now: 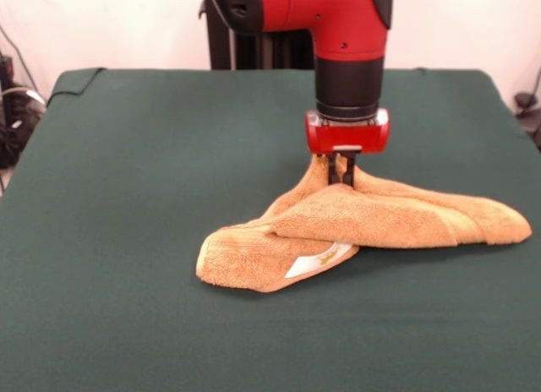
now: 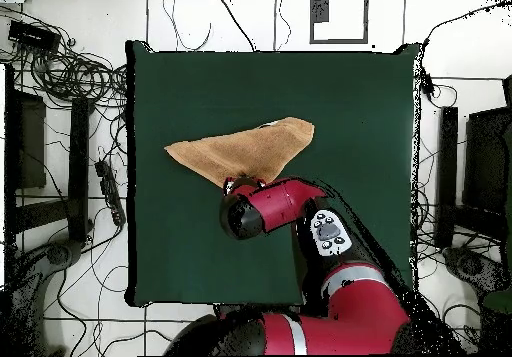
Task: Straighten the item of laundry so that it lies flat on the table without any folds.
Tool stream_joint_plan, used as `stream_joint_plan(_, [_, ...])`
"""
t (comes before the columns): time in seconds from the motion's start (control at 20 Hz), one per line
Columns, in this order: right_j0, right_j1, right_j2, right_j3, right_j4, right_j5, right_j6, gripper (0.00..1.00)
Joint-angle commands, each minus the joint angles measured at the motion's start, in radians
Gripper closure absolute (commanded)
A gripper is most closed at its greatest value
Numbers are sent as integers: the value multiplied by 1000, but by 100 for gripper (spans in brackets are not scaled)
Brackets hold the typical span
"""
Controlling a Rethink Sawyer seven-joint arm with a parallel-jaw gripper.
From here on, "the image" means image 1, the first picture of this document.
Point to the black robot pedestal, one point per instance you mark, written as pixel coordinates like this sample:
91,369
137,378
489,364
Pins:
253,50

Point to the dark green table cloth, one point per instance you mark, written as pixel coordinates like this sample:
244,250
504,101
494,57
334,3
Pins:
127,240

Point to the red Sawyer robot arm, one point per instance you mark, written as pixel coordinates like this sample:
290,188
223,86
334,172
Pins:
346,37

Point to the small black wall device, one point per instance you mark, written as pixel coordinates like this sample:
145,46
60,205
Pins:
6,66

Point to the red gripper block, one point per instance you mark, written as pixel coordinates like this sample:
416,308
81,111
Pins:
346,136

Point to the tan terry towel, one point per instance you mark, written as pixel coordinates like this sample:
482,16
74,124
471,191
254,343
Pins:
380,223

